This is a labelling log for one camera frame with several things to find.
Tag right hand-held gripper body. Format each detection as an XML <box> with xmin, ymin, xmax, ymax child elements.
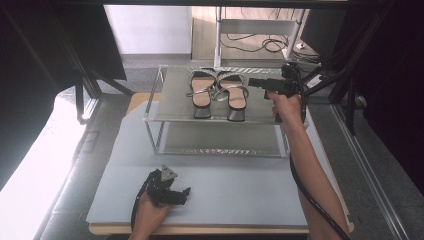
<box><xmin>263</xmin><ymin>62</ymin><xmax>307</xmax><ymax>100</ymax></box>

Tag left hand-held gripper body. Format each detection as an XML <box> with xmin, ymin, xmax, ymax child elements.
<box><xmin>142</xmin><ymin>164</ymin><xmax>180</xmax><ymax>206</ymax></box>

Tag silver strap block heel sandal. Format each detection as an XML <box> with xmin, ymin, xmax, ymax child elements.
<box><xmin>213</xmin><ymin>71</ymin><xmax>251</xmax><ymax>123</ymax></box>
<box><xmin>185</xmin><ymin>70</ymin><xmax>218</xmax><ymax>120</ymax></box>

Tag two-tier metal shoe rack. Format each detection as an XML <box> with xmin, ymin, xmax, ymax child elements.
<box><xmin>143</xmin><ymin>64</ymin><xmax>310</xmax><ymax>159</ymax></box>

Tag person's right hand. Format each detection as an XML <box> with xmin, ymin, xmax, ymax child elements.
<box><xmin>266</xmin><ymin>91</ymin><xmax>304</xmax><ymax>127</ymax></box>

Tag person's left hand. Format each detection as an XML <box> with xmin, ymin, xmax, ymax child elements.
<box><xmin>130</xmin><ymin>191</ymin><xmax>174</xmax><ymax>236</ymax></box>

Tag small white device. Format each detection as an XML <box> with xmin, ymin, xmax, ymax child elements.
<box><xmin>304</xmin><ymin>73</ymin><xmax>328</xmax><ymax>90</ymax></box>

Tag grey table mat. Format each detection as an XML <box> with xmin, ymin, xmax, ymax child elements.
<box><xmin>85</xmin><ymin>101</ymin><xmax>335</xmax><ymax>228</ymax></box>

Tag wooden table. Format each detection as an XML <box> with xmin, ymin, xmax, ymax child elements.
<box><xmin>88</xmin><ymin>92</ymin><xmax>355</xmax><ymax>236</ymax></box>

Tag black metal stand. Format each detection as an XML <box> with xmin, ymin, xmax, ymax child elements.
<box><xmin>63</xmin><ymin>36</ymin><xmax>136</xmax><ymax>125</ymax></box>
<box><xmin>309</xmin><ymin>0</ymin><xmax>401</xmax><ymax>136</ymax></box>

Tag black curtain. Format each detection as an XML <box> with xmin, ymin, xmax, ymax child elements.
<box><xmin>333</xmin><ymin>0</ymin><xmax>424</xmax><ymax>196</ymax></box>
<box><xmin>0</xmin><ymin>0</ymin><xmax>128</xmax><ymax>191</ymax></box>

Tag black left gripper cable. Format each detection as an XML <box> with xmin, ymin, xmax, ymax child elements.
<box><xmin>130</xmin><ymin>178</ymin><xmax>153</xmax><ymax>232</ymax></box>

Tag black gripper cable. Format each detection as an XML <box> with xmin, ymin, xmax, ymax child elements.
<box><xmin>288</xmin><ymin>71</ymin><xmax>352</xmax><ymax>240</ymax></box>
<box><xmin>130</xmin><ymin>178</ymin><xmax>153</xmax><ymax>232</ymax></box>

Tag black floor cables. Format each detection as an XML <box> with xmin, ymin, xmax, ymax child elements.
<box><xmin>221</xmin><ymin>7</ymin><xmax>322</xmax><ymax>64</ymax></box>

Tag white desk frame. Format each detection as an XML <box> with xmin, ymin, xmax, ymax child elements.
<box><xmin>213</xmin><ymin>6</ymin><xmax>307</xmax><ymax>68</ymax></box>

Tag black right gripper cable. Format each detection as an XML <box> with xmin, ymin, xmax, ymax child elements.
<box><xmin>288</xmin><ymin>71</ymin><xmax>352</xmax><ymax>240</ymax></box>

